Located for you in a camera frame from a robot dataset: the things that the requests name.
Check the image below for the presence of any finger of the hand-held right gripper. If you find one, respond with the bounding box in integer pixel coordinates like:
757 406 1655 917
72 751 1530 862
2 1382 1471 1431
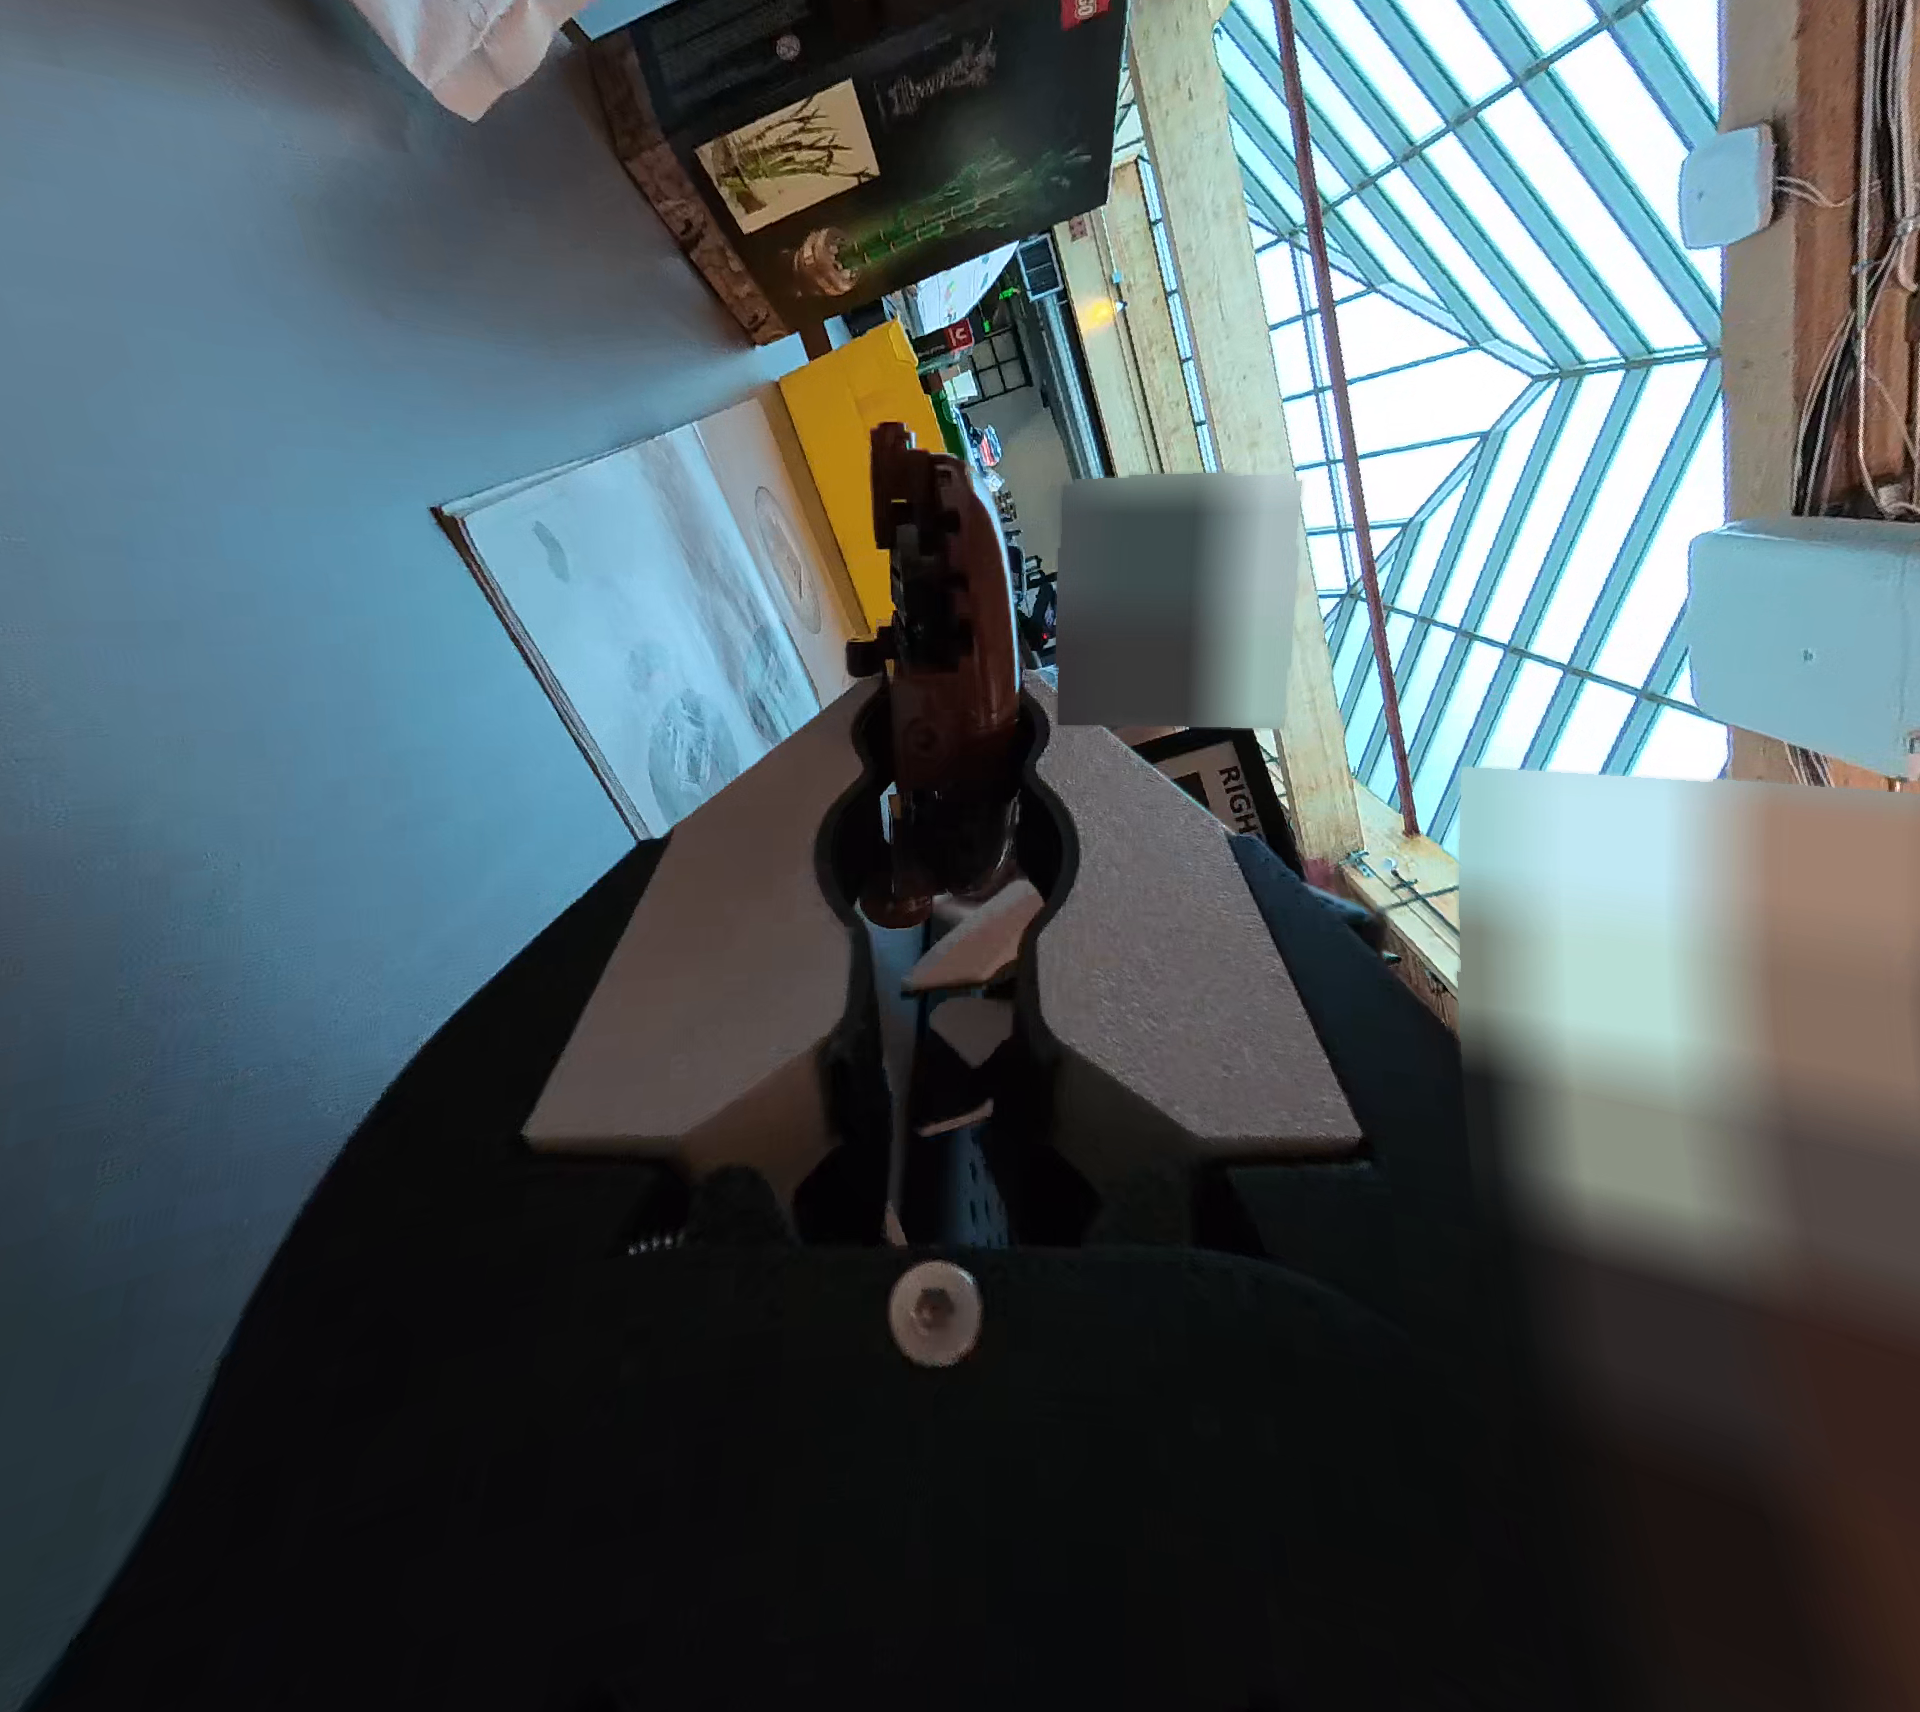
901 877 1049 992
919 998 1017 1135

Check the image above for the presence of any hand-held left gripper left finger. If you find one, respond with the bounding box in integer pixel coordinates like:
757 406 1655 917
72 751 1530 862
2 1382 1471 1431
522 673 903 1246

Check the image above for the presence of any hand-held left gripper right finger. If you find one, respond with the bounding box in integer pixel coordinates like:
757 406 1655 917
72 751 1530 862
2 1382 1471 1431
982 691 1368 1246

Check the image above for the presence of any brown brick bowl model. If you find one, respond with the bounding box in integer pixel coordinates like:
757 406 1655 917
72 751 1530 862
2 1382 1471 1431
845 421 1030 925

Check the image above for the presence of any grey desk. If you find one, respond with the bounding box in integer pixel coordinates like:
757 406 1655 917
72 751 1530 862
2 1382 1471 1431
0 0 889 1700

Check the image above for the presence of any black framed marker sign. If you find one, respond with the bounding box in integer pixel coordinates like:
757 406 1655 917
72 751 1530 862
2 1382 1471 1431
1116 723 1304 866

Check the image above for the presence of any open instruction booklet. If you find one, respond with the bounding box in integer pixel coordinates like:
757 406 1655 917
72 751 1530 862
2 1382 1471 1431
435 388 872 843

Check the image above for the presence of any yellow plastic bin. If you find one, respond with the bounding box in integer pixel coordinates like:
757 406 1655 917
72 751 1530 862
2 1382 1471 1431
776 319 955 633

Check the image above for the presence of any red metal rod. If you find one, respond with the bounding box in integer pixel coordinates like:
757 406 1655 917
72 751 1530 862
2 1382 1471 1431
1265 0 1421 835

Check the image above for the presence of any large white ceiling box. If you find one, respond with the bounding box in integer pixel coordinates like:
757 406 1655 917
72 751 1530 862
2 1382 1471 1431
1686 515 1920 784

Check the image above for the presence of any glass skylight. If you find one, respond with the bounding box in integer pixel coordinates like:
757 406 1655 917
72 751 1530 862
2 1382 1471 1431
1141 0 1729 843

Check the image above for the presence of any black toy set box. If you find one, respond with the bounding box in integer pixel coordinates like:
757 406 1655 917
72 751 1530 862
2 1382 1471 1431
584 0 1143 349

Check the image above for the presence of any small white ceiling box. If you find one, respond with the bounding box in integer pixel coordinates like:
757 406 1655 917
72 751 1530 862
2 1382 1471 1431
1677 124 1783 252

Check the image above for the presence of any bundle of white cables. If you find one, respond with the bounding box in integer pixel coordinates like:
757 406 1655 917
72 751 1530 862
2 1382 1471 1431
1792 0 1920 514

